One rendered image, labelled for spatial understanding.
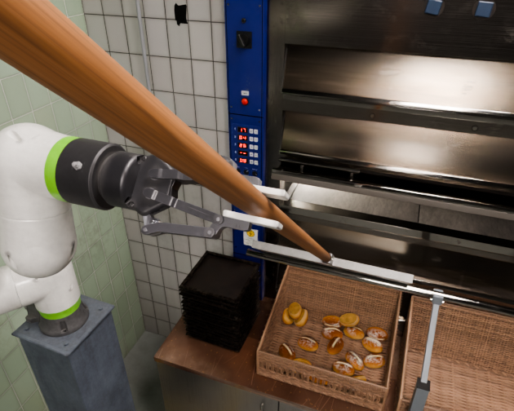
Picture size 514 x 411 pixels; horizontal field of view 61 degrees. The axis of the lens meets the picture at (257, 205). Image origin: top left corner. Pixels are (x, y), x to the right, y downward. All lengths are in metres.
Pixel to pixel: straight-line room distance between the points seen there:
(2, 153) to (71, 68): 0.47
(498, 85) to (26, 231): 1.49
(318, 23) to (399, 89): 0.37
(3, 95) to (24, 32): 1.68
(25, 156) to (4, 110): 1.22
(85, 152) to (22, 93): 1.33
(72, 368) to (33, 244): 0.86
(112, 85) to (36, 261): 0.51
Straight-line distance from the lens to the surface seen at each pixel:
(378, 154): 1.80
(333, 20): 1.70
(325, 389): 2.01
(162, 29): 1.96
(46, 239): 0.70
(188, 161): 0.31
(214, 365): 2.12
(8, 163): 0.66
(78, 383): 1.57
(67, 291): 1.42
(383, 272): 1.50
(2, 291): 1.38
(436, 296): 1.67
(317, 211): 1.99
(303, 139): 1.84
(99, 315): 1.53
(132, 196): 0.59
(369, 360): 2.11
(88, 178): 0.59
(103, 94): 0.22
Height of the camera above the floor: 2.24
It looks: 32 degrees down
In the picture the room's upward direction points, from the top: straight up
